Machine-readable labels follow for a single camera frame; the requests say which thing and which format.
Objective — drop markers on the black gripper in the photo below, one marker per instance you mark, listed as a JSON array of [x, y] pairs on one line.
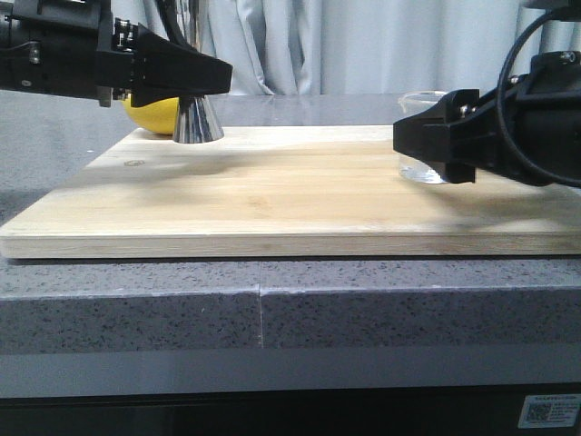
[[535, 140], [79, 49]]

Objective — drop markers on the clear glass beaker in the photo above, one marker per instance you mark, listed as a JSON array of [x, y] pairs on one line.
[[412, 103]]

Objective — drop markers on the steel double jigger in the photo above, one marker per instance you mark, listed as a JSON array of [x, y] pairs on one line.
[[196, 121]]

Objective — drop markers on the white QR code sticker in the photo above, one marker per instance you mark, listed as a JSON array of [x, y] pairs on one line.
[[549, 411]]

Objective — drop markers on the wooden cutting board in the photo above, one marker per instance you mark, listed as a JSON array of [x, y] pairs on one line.
[[284, 191]]

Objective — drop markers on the grey curtain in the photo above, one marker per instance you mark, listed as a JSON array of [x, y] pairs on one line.
[[349, 47]]

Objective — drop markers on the yellow lemon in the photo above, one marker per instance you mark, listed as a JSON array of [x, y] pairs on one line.
[[158, 117]]

